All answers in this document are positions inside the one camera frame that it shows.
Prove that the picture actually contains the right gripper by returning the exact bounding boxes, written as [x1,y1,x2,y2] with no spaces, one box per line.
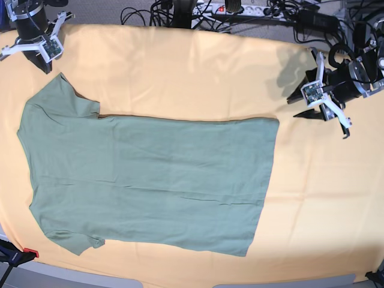
[14,4,52,74]

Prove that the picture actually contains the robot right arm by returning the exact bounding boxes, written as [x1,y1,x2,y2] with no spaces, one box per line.
[1,1,74,74]

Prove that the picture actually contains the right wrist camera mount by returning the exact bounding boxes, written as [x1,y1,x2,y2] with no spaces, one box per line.
[1,11,74,64]

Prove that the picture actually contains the yellow table cloth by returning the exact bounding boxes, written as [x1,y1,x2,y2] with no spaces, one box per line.
[1,25,383,287]

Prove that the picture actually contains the black cable bundle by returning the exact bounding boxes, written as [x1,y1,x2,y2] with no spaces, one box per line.
[292,17,352,55]

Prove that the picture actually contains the black centre stand post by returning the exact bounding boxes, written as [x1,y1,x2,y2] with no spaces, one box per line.
[171,0,196,29]

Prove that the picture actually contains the black clamp right corner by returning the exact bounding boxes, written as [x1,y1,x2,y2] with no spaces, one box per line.
[365,269,384,288]

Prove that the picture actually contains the black power adapter brick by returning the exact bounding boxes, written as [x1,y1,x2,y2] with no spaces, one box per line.
[296,10,339,34]

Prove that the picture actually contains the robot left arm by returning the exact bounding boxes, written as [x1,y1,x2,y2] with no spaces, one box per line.
[287,19,383,129]

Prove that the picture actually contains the green T-shirt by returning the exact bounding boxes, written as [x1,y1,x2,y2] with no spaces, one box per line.
[17,74,279,257]

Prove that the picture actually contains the blue red clamp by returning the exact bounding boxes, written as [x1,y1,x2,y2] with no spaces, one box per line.
[0,240,39,267]

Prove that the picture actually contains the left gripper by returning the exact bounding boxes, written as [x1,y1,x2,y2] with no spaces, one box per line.
[286,67,365,122]

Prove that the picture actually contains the white power strip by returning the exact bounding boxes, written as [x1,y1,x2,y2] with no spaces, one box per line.
[193,3,287,22]

